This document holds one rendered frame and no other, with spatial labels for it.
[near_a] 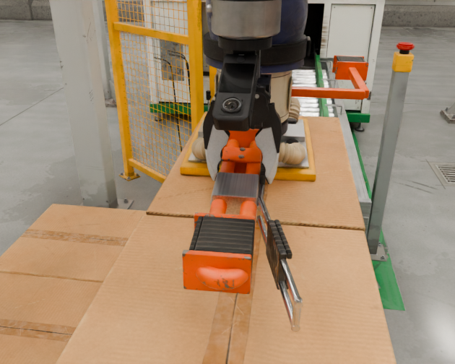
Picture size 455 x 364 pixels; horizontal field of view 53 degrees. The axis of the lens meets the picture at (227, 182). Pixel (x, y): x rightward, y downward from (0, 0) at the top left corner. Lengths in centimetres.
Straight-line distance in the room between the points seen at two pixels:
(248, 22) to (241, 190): 22
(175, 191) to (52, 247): 71
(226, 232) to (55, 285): 92
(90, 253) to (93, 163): 116
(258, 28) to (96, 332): 43
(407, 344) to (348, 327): 139
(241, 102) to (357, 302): 32
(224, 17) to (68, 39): 186
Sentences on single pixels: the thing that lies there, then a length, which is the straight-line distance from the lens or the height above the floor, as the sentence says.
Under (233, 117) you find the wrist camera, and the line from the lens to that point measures 54.
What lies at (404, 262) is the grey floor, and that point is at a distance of 244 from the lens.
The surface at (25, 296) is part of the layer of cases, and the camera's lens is 137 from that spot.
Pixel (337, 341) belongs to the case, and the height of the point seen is 94.
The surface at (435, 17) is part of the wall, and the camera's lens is 1059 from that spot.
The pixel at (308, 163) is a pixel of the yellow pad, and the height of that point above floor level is 97.
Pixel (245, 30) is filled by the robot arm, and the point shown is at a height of 129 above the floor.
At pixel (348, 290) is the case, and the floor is 94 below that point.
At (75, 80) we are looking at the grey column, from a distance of 244.
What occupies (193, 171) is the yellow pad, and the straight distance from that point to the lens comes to 97.
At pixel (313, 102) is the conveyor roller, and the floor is 54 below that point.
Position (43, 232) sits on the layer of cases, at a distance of 163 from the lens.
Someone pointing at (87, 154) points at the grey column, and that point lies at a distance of 257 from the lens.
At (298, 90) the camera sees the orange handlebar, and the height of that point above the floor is 108.
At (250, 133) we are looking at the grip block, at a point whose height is 109.
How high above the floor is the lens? 137
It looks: 27 degrees down
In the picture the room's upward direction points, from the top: straight up
